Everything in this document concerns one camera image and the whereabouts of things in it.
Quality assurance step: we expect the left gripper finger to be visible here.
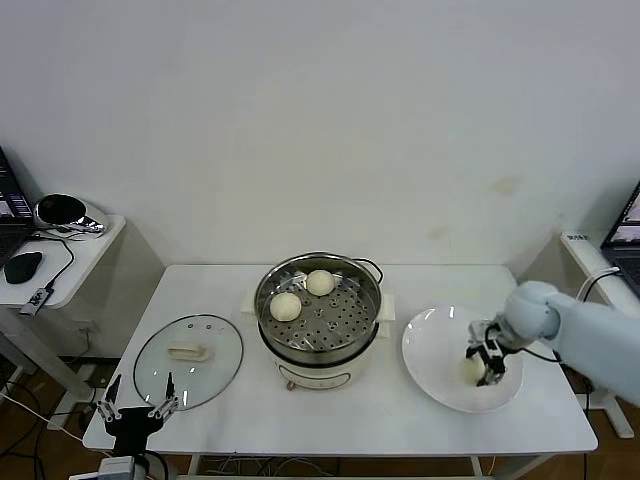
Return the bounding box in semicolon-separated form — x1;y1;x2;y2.
96;374;123;420
148;371;180;419

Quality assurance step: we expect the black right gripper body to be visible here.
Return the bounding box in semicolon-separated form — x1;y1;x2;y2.
482;324;511;359

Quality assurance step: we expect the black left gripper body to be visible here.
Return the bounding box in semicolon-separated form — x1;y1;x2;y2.
102;405;169;459

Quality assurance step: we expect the white steamed baozi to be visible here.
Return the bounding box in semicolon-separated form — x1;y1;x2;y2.
304;269;336;297
269;292;303;322
462;357;489;387

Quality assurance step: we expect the round glass pot lid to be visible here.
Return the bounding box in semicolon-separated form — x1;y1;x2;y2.
132;313;246;413

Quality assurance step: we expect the perforated steel steamer basket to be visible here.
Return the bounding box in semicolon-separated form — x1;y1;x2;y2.
241;251;399;354

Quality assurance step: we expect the round white plate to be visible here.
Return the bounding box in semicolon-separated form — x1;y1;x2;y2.
401;305;525;414

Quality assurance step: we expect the grey usb hub adapter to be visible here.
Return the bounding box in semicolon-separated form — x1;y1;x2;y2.
18;285;56;317

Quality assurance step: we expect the white side table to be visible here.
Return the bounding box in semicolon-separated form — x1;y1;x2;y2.
558;230;640;441
0;214;128;416

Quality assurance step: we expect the white electric cooker base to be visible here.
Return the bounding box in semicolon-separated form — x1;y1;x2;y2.
257;319;396;392

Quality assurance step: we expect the black computer mouse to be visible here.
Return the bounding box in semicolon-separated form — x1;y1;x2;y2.
3;251;45;285

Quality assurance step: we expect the black open laptop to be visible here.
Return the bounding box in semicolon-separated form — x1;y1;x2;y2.
598;179;640;296
0;143;37;269

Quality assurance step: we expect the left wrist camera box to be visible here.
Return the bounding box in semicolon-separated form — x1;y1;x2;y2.
97;455;139;480

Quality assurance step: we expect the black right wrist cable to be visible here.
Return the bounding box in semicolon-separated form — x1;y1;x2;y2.
517;344;562;364

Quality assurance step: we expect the white main table frame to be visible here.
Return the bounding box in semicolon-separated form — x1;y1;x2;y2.
187;452;484;480

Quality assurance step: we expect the white floor cable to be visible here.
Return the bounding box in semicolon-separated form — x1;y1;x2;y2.
0;389;86;444

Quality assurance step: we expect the white and black charger cable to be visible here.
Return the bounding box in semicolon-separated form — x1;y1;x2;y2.
574;268;621;304

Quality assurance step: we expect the black usb hub cable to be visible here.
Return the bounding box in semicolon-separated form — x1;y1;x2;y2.
27;232;76;291

